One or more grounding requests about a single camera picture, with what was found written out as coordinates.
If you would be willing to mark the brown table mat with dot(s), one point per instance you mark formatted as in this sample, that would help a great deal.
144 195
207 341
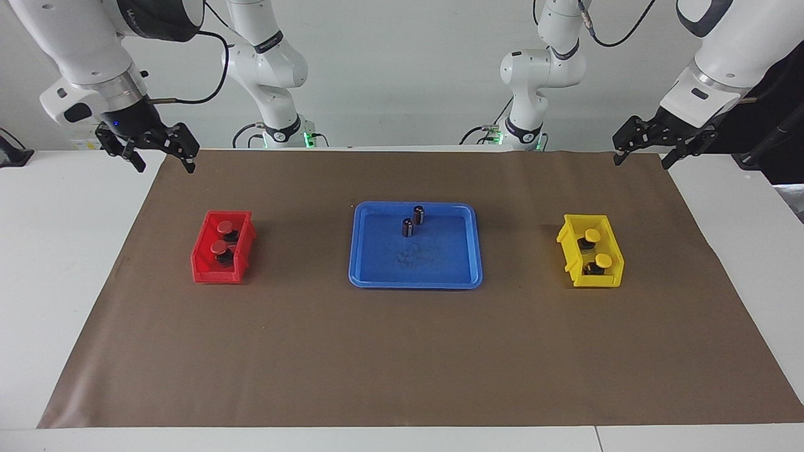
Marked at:
402 351

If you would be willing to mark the red plastic bin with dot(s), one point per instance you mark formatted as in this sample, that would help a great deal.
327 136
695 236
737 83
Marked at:
204 263

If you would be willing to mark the red push button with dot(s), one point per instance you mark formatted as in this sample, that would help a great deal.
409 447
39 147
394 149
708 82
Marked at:
225 226
218 248

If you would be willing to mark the black cylindrical capacitor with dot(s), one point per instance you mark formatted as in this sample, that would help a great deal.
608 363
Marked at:
407 228
419 215

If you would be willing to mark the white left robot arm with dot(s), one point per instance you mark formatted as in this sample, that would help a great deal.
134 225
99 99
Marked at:
735 44

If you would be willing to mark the black background panel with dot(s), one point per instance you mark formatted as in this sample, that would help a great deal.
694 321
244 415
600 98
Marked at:
788 88

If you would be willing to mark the yellow push button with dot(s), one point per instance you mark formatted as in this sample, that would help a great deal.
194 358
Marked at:
592 235
603 260

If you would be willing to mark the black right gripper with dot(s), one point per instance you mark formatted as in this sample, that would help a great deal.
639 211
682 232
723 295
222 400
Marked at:
135 122

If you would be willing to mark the grey metallic object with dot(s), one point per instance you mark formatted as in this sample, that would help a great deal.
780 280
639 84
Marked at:
793 201

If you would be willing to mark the black stand pole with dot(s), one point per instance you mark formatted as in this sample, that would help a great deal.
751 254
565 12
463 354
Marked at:
772 139

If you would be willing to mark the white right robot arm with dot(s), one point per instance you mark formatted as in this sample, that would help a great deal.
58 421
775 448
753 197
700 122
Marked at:
75 44

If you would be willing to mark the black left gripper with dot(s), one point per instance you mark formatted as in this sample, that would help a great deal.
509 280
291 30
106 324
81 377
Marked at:
669 129

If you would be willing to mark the yellow plastic bin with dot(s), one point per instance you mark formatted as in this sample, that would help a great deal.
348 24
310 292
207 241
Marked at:
597 280

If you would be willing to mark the white wall socket box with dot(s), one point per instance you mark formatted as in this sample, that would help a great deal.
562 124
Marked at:
81 144

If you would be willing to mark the blue plastic tray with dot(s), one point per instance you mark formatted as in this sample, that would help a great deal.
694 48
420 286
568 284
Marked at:
440 263

